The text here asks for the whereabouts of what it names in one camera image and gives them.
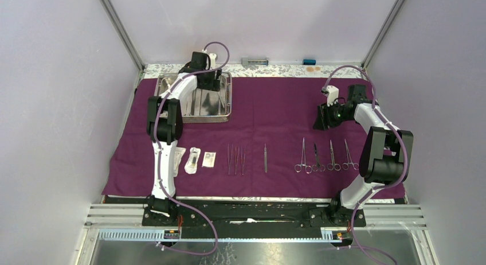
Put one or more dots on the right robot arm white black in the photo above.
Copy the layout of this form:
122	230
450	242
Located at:
385	157

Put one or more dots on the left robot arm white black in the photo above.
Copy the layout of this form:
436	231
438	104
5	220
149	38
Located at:
165	126

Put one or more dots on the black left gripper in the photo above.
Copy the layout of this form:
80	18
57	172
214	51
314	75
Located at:
212	84

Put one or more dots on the steel surgical forceps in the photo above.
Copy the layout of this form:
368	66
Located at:
302	166

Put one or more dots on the steel scalpel handle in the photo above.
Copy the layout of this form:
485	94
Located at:
221	101
236	160

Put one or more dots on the small white sterile packet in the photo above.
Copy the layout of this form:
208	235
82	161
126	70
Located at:
209	159

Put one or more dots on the perforated steel instrument tray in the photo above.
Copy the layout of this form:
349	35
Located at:
201	106

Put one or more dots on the steel tweezers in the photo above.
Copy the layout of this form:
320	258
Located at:
229	157
243	156

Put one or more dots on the purple cloth wrap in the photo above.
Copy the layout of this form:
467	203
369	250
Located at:
288	157

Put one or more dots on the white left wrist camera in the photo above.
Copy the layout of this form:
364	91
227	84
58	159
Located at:
212	58

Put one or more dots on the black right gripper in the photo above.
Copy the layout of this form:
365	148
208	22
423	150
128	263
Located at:
324	119

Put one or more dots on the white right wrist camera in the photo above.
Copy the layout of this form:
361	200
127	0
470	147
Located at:
332	93

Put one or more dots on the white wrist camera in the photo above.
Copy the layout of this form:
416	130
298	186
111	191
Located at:
332	93
212	58

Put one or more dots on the blue plastic block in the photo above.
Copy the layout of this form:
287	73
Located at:
309	62

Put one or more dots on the long white sterile packet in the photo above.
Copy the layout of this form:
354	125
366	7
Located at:
178	155

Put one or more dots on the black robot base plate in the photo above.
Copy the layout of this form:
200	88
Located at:
207	219

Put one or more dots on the remaining steel instrument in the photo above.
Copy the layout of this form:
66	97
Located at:
265	159

